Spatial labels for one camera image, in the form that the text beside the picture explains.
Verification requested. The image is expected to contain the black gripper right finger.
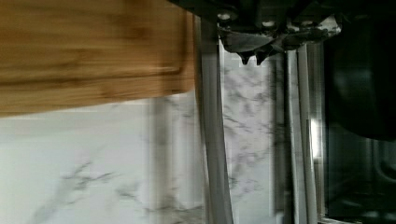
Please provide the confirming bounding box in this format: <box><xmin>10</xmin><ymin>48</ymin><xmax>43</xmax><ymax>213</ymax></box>
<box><xmin>254</xmin><ymin>18</ymin><xmax>342</xmax><ymax>65</ymax></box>

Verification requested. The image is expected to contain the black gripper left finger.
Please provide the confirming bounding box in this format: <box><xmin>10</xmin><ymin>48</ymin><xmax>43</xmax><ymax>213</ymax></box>
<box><xmin>218</xmin><ymin>27</ymin><xmax>275</xmax><ymax>65</ymax></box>

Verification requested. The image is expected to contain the toaster oven body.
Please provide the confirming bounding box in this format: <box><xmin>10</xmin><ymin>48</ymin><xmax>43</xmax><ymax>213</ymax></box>
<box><xmin>324</xmin><ymin>15</ymin><xmax>395</xmax><ymax>224</ymax></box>

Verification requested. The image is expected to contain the bamboo cutting board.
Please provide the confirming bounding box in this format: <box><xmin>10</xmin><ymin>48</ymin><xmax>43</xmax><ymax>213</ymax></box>
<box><xmin>0</xmin><ymin>0</ymin><xmax>194</xmax><ymax>117</ymax></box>

